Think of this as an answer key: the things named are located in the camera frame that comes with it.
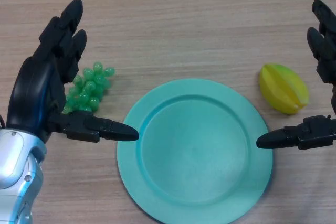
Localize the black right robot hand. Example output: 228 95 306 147
256 0 336 151

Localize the yellow starfruit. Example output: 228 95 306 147
259 62 310 115

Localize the green grape bunch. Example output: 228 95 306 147
61 61 117 115

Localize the teal round plate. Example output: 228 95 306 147
116 78 274 221

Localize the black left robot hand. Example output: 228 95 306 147
5 0 140 145

